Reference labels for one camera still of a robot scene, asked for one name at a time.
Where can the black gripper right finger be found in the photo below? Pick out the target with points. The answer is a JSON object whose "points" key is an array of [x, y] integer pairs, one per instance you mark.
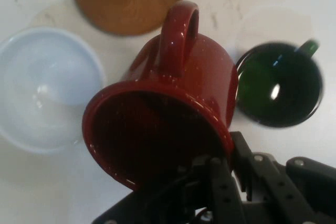
{"points": [[278, 190]]}

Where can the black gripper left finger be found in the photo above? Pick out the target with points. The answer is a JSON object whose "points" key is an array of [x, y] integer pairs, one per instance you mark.
{"points": [[223, 195]]}

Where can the red speckled enamel mug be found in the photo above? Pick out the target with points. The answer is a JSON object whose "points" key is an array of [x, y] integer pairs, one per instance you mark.
{"points": [[183, 77]]}

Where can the dark green enamel mug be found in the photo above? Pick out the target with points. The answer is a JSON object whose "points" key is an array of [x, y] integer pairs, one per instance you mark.
{"points": [[283, 95]]}

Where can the white plate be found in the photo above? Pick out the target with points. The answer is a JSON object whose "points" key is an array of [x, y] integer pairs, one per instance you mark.
{"points": [[47, 90]]}

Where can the brown wooden mug tree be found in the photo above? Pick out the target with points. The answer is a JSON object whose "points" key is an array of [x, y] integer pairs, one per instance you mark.
{"points": [[126, 11]]}

